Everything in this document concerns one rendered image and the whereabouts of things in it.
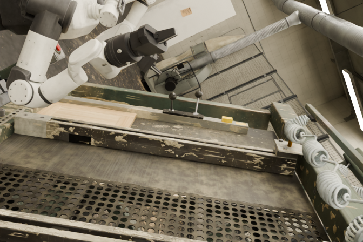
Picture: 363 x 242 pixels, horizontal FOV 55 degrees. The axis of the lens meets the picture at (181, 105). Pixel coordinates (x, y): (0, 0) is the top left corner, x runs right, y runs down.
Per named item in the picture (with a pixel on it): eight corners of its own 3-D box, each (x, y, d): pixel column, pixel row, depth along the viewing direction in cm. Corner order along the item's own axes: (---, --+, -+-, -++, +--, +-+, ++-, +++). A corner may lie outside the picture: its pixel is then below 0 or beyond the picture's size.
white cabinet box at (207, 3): (102, 32, 571) (216, -27, 533) (120, 62, 591) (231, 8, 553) (93, 40, 516) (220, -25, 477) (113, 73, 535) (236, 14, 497)
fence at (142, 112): (58, 101, 174) (58, 94, 173) (246, 130, 172) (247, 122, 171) (53, 104, 169) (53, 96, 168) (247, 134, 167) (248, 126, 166)
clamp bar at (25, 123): (24, 126, 141) (24, 68, 134) (315, 170, 139) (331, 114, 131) (11, 135, 132) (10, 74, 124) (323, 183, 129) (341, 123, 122)
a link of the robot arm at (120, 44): (142, 14, 93) (107, 29, 98) (146, 47, 90) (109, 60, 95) (166, 31, 104) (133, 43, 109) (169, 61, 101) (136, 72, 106)
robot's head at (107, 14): (90, 12, 124) (114, 11, 123) (96, -3, 131) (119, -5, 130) (95, 27, 128) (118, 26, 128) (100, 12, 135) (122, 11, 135)
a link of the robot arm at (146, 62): (160, 55, 180) (142, 39, 178) (158, 58, 171) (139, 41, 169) (145, 73, 183) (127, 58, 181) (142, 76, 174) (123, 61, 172)
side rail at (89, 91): (75, 99, 200) (75, 80, 196) (265, 128, 197) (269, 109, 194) (71, 101, 194) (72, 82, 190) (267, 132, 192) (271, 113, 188)
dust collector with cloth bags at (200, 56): (147, 60, 783) (237, 17, 742) (161, 87, 807) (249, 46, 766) (139, 80, 657) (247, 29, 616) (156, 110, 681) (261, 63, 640)
